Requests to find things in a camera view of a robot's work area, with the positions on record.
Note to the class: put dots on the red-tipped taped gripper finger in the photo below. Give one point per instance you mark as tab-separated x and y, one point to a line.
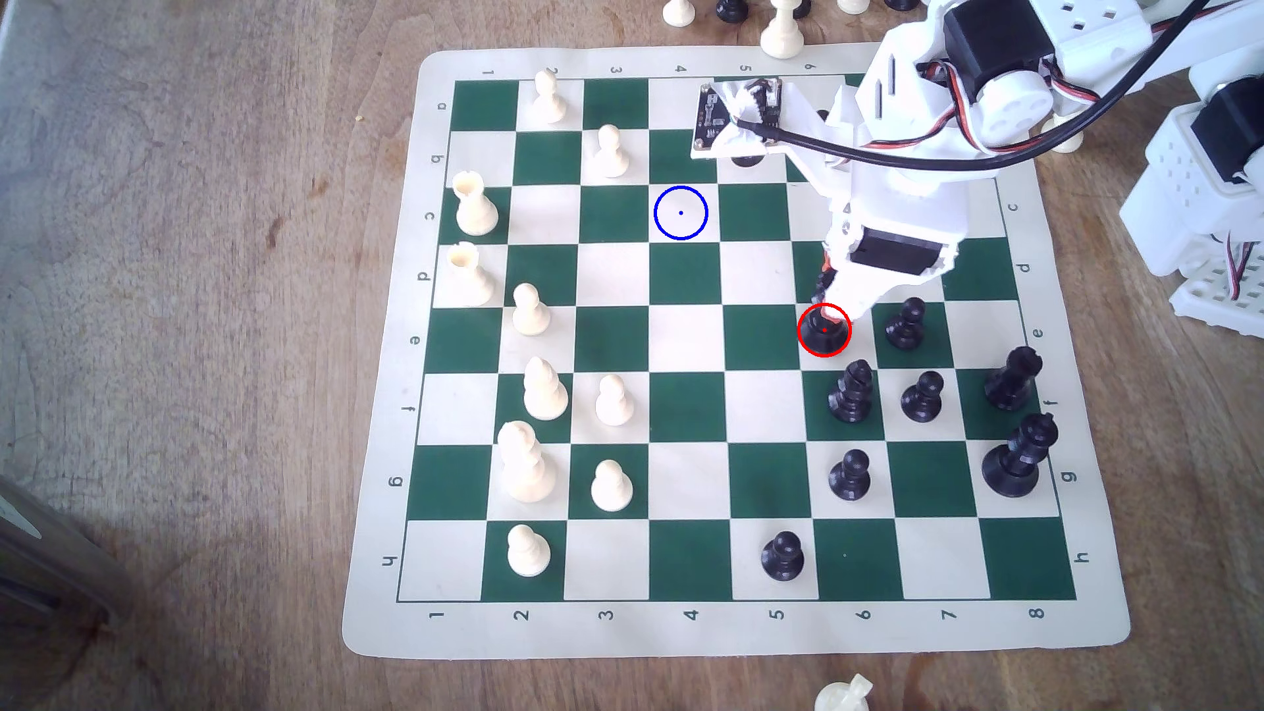
867	301
826	286

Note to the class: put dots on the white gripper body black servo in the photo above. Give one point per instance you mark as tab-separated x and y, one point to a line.
896	253

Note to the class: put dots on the black rook chess piece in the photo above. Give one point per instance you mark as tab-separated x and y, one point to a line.
822	338

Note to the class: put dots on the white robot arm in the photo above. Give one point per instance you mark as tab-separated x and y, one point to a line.
1086	30

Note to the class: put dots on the black pawn chess piece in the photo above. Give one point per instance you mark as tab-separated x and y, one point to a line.
906	328
783	559
922	399
849	478
732	9

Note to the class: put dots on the black bishop chess piece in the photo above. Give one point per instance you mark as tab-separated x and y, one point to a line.
851	395

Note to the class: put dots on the green and white chess mat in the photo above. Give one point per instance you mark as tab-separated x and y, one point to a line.
691	405

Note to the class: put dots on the white knight chess piece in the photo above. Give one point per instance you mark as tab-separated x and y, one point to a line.
841	696
1064	136

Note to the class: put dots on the tall white chess piece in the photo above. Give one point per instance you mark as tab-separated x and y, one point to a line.
782	35

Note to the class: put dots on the black king chess piece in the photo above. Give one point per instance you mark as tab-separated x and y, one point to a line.
1017	462

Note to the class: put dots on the white pawn chess piece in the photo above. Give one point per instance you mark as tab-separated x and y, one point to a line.
528	553
549	99
610	153
614	403
679	12
611	489
531	314

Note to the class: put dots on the white bishop chess piece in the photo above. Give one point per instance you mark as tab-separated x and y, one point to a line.
545	393

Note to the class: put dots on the white rook chess piece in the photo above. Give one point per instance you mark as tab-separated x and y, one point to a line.
471	278
475	207

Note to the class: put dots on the black rook f8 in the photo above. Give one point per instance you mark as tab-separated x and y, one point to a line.
1012	383

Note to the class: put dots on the camera circuit board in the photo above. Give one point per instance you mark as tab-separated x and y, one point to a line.
715	114

